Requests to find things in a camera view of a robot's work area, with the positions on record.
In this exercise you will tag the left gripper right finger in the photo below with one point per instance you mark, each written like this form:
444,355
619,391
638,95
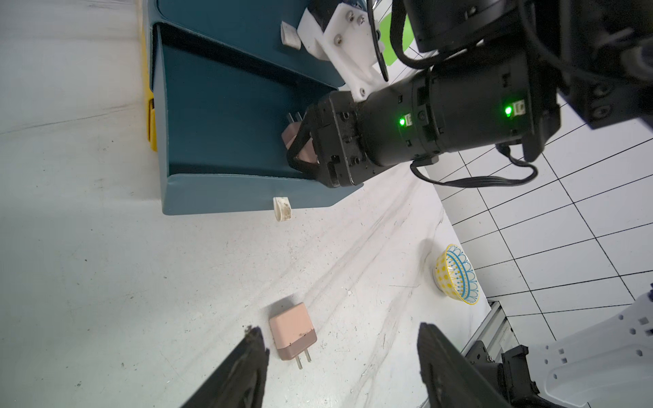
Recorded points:
450,380

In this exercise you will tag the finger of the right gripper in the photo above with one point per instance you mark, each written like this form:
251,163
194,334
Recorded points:
307,153

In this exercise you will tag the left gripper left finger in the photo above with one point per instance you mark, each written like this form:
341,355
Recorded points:
240,379

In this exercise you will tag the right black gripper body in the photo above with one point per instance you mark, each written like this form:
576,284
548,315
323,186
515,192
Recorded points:
333,125

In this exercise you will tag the teal drawer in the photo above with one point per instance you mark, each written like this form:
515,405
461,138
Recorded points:
220,115

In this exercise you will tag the teal drawer cabinet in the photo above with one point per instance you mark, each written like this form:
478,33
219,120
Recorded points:
251,27

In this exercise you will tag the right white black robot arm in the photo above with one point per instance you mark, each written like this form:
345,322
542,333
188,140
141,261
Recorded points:
486,73

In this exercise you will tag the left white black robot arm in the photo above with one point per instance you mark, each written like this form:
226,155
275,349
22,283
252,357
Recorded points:
610,357

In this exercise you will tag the yellow bottom drawer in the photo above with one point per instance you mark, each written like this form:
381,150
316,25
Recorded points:
148,95

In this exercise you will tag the yellow white patterned ball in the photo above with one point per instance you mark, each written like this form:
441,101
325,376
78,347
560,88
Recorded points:
454,275

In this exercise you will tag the aluminium mounting rail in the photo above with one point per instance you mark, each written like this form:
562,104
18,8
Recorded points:
492,339

